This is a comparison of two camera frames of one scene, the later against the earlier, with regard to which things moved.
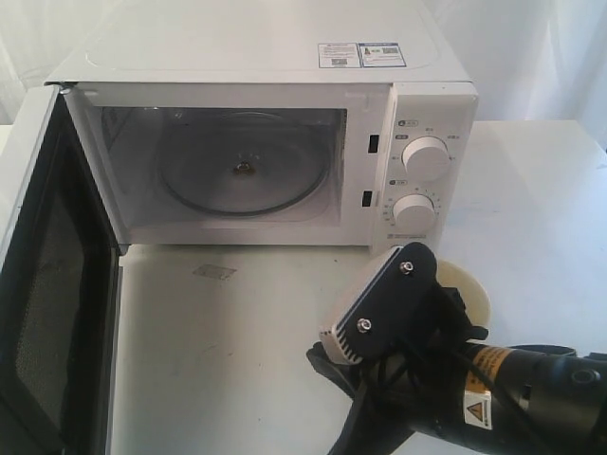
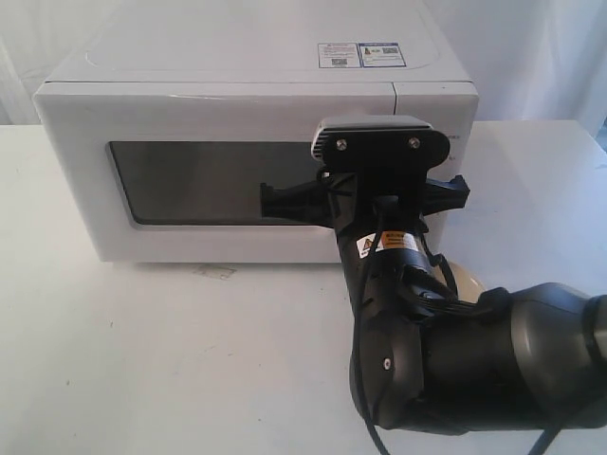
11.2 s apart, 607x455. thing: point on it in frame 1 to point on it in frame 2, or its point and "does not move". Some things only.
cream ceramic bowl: x=474 y=300 does not move
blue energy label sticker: x=381 y=54 does not move
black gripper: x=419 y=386 to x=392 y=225
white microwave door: x=60 y=286 to x=173 y=172
